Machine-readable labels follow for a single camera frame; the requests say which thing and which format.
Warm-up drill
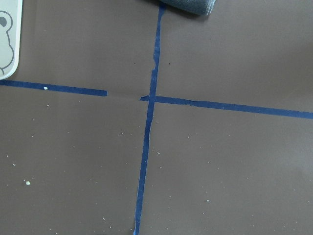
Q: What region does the cream bear tray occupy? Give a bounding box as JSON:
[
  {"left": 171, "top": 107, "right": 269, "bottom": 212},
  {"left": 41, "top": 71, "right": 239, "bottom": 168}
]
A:
[{"left": 0, "top": 0, "right": 23, "bottom": 80}]

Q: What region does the grey folded cloth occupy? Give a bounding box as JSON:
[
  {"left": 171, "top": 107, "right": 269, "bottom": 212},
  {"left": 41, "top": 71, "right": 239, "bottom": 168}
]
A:
[{"left": 161, "top": 0, "right": 215, "bottom": 16}]

